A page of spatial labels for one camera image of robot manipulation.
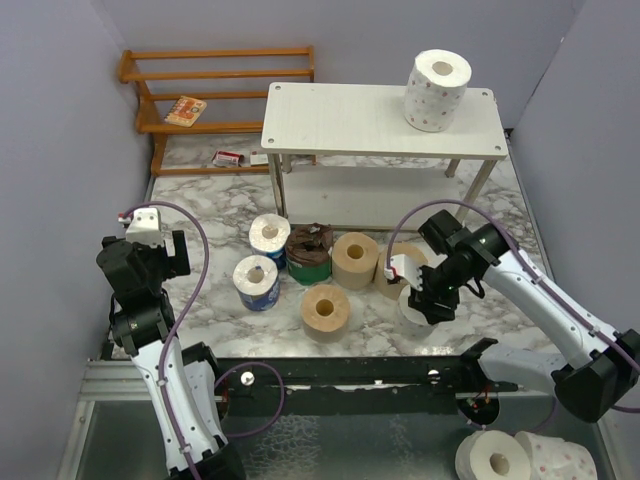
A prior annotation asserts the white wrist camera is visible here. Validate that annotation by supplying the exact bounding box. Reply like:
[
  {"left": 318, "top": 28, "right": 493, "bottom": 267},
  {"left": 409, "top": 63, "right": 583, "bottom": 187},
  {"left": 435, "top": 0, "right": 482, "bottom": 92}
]
[
  {"left": 384, "top": 254, "right": 423, "bottom": 291},
  {"left": 118, "top": 207, "right": 163, "bottom": 248}
]

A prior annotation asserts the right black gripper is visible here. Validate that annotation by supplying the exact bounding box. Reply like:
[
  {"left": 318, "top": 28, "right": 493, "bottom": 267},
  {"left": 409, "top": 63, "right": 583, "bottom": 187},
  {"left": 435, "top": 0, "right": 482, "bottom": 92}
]
[{"left": 408, "top": 259, "right": 472, "bottom": 323}]

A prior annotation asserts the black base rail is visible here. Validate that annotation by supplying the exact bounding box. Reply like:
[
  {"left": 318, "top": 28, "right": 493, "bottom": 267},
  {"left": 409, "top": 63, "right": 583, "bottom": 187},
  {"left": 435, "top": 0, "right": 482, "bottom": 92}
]
[{"left": 215, "top": 348, "right": 517, "bottom": 418}]

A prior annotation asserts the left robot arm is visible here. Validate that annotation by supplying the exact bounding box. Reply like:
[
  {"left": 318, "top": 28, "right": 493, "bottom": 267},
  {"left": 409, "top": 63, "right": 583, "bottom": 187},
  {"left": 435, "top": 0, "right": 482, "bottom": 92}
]
[{"left": 96, "top": 231, "right": 246, "bottom": 479}]

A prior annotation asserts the brown roll green wrapper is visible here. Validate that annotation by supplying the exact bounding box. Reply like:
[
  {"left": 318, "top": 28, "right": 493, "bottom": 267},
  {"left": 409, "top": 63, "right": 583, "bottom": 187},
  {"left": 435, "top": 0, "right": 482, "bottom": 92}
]
[{"left": 285, "top": 223, "right": 333, "bottom": 286}]

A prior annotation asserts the white roll on floor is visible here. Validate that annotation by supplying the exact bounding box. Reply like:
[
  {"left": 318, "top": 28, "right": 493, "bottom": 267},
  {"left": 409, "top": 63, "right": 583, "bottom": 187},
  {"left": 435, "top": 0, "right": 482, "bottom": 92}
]
[{"left": 454, "top": 431, "right": 531, "bottom": 480}]

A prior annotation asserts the blue roll front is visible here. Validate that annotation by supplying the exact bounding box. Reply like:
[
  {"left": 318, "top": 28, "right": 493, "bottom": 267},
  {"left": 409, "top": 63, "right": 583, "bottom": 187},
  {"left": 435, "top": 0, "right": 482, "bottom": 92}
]
[{"left": 232, "top": 255, "right": 280, "bottom": 311}]

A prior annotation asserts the orange wooden rack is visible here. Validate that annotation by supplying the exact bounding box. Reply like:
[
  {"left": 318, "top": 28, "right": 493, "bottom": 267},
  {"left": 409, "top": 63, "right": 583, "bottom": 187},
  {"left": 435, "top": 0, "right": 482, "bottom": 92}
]
[{"left": 117, "top": 45, "right": 315, "bottom": 178}]

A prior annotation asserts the orange snack packet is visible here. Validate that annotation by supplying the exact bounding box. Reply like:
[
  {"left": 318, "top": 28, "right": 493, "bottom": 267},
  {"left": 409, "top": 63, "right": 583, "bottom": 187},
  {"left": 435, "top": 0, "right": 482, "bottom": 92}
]
[{"left": 164, "top": 96, "right": 207, "bottom": 128}]

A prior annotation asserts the tan paper roll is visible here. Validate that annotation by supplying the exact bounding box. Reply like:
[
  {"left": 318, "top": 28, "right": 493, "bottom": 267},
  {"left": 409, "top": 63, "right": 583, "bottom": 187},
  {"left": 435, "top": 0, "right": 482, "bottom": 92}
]
[
  {"left": 331, "top": 232, "right": 379, "bottom": 290},
  {"left": 300, "top": 284, "right": 351, "bottom": 343},
  {"left": 374, "top": 242, "right": 428, "bottom": 300}
]

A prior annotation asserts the dotted roll on floor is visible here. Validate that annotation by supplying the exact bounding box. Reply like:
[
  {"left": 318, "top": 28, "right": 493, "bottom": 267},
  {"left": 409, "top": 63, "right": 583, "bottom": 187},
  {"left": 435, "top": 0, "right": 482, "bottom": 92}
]
[{"left": 514, "top": 431, "right": 598, "bottom": 480}]

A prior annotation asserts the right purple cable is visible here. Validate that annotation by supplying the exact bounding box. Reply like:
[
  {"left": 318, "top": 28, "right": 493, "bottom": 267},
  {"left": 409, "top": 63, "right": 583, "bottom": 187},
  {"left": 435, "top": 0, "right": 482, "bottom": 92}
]
[{"left": 385, "top": 198, "right": 640, "bottom": 434}]

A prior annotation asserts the tan paper roll front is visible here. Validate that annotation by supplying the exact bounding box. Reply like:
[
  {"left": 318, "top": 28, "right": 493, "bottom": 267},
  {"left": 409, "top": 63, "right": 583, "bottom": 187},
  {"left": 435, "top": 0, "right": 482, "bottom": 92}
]
[{"left": 300, "top": 284, "right": 351, "bottom": 343}]

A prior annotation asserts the red white small box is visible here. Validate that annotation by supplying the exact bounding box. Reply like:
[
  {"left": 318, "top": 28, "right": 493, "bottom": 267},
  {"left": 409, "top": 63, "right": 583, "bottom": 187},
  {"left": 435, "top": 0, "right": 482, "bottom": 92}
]
[{"left": 212, "top": 150, "right": 244, "bottom": 168}]

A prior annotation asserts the small white card box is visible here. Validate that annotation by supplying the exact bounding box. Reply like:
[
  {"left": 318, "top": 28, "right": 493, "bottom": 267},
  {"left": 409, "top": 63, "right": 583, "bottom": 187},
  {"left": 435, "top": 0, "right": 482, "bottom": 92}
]
[{"left": 249, "top": 150, "right": 269, "bottom": 166}]

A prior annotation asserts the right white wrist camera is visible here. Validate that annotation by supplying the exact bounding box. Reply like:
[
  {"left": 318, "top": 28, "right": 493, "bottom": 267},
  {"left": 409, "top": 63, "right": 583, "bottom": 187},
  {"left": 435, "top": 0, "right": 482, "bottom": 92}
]
[{"left": 384, "top": 254, "right": 423, "bottom": 291}]

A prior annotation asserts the blue roll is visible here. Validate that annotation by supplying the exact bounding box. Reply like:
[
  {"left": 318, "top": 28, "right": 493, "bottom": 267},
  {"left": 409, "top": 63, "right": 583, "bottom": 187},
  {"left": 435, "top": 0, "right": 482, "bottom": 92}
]
[
  {"left": 249, "top": 214, "right": 291, "bottom": 270},
  {"left": 232, "top": 255, "right": 280, "bottom": 311}
]

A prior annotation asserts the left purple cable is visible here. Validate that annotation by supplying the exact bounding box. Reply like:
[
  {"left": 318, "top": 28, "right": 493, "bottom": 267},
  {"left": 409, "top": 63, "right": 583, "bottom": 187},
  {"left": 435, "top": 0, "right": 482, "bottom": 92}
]
[{"left": 119, "top": 201, "right": 286, "bottom": 480}]

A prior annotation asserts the white two-tier shelf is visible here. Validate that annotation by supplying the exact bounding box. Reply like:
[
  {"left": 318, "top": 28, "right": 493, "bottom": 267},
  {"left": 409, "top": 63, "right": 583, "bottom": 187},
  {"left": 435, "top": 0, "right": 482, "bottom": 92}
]
[{"left": 261, "top": 82, "right": 508, "bottom": 230}]

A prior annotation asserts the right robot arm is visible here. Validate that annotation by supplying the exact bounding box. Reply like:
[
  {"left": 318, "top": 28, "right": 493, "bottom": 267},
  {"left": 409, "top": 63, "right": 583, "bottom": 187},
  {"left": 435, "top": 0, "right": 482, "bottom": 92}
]
[{"left": 408, "top": 210, "right": 639, "bottom": 423}]

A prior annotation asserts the purple cable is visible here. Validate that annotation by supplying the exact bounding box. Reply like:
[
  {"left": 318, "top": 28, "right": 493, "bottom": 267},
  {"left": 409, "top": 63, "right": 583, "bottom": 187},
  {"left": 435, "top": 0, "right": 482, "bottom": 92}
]
[
  {"left": 119, "top": 201, "right": 286, "bottom": 480},
  {"left": 385, "top": 198, "right": 640, "bottom": 434}
]

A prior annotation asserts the white dotted roll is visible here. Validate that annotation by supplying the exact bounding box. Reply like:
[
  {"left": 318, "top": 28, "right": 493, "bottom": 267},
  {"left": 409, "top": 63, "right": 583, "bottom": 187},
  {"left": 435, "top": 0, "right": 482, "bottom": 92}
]
[
  {"left": 403, "top": 49, "right": 472, "bottom": 133},
  {"left": 395, "top": 285, "right": 435, "bottom": 339}
]

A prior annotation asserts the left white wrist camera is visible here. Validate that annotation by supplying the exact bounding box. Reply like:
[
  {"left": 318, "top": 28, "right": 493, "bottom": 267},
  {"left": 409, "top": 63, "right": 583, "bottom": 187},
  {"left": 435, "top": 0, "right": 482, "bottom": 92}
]
[{"left": 118, "top": 207, "right": 163, "bottom": 248}]

